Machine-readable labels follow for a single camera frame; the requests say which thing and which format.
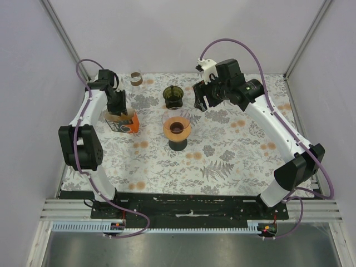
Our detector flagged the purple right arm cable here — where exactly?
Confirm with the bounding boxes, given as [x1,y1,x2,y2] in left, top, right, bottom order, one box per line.
[197,38,335,240]

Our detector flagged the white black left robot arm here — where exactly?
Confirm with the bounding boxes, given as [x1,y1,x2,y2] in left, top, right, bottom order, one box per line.
[58,70,128,219]

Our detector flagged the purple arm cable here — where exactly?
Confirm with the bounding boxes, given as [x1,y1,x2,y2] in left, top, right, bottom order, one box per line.
[73,58,151,239]
[197,38,335,240]

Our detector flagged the dark green glass jar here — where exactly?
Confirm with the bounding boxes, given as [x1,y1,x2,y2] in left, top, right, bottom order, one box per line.
[162,85,184,109]

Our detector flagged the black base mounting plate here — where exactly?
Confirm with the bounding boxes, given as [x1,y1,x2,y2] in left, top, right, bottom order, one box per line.
[91,192,289,223]

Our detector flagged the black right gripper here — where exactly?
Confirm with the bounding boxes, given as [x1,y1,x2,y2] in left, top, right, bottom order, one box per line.
[193,73,230,112]

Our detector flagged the white slotted cable duct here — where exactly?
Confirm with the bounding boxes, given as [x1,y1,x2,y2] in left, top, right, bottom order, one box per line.
[51,219,279,234]

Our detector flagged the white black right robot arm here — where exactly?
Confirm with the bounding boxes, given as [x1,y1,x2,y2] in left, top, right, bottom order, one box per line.
[193,59,325,219]

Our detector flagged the orange coffee filter box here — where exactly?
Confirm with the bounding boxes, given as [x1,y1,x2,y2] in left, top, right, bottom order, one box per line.
[105,108,140,134]

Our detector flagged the floral patterned table mat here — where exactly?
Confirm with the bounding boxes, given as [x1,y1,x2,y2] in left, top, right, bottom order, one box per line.
[61,72,320,199]

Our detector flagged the round bamboo dripper holder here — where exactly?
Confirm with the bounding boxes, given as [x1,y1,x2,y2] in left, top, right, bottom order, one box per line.
[163,116,191,142]

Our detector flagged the right aluminium frame post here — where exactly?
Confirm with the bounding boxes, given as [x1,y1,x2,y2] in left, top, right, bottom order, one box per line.
[283,0,333,80]

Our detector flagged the brown tape roll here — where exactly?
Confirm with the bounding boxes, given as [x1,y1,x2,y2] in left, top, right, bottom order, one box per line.
[130,71,143,86]

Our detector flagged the clear glass dripper cone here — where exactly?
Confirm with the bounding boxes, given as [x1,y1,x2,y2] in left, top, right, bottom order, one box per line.
[162,107,190,130]

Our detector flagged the brown paper coffee filters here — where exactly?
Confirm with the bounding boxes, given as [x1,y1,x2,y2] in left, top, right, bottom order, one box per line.
[104,110,135,122]

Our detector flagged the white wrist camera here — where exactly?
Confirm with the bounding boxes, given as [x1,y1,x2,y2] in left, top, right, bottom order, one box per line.
[115,77,125,92]
[196,59,218,85]

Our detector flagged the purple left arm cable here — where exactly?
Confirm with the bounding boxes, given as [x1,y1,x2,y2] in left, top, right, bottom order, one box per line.
[73,58,151,239]

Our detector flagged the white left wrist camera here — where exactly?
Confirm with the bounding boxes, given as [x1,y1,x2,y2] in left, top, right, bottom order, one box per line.
[115,77,125,92]

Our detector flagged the aluminium front rail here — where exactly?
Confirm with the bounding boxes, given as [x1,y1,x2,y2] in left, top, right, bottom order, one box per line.
[39,199,343,223]

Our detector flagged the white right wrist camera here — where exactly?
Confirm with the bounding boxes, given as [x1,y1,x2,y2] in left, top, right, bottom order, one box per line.
[196,59,218,85]

